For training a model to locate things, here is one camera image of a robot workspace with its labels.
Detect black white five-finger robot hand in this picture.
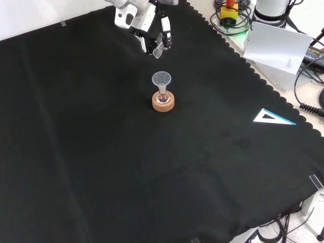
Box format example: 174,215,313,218
113,0,175,54

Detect clear glass graduated cylinder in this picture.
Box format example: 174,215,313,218
151,32,168,60

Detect clear plastic funnel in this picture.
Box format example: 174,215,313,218
151,71,173,90

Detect round-bottom glass flask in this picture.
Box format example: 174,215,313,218
156,86,171,104

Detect yellow stop button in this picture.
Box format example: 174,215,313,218
219,0,239,28

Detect black bench cloth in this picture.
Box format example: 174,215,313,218
0,0,324,243

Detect white blue-edged set square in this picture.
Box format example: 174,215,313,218
253,108,297,126

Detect black power adapter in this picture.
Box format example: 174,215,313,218
303,46,324,64

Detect clear tape strip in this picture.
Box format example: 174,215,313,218
309,174,324,191

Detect cork ring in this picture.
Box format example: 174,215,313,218
151,91,176,112

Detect black cable bundle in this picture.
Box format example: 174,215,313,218
209,0,255,36

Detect black coiled cable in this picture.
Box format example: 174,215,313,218
294,60,324,115

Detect aluminium frame post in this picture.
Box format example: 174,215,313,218
300,188,324,216

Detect black floor cables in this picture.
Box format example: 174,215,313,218
249,211,324,243

